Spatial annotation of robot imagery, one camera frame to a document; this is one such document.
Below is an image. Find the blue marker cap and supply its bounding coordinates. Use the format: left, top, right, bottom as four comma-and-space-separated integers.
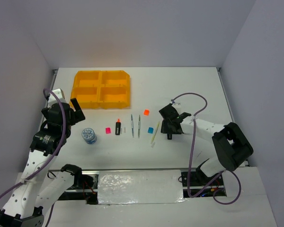
148, 127, 154, 134

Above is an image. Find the orange marker cap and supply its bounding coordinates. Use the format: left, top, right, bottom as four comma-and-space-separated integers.
143, 109, 150, 116

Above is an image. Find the pink marker cap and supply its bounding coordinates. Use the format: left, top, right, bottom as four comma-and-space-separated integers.
105, 127, 111, 134

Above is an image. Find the black orange-tip highlighter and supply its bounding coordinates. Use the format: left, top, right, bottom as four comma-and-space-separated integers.
115, 119, 121, 135

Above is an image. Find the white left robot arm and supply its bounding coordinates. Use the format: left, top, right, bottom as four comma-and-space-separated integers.
0, 88, 85, 227

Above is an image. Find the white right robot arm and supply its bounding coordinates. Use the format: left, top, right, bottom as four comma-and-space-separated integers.
159, 104, 254, 185

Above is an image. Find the yellow clear pen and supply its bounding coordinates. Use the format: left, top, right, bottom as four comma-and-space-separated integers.
151, 121, 160, 144

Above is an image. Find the orange four-compartment plastic bin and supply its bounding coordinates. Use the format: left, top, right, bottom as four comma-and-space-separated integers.
71, 70, 131, 109

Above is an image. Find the blue white tape roll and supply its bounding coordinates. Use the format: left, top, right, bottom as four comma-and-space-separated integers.
81, 128, 97, 144

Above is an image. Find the silver foil panel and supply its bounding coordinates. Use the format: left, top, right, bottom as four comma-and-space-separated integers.
98, 170, 186, 205

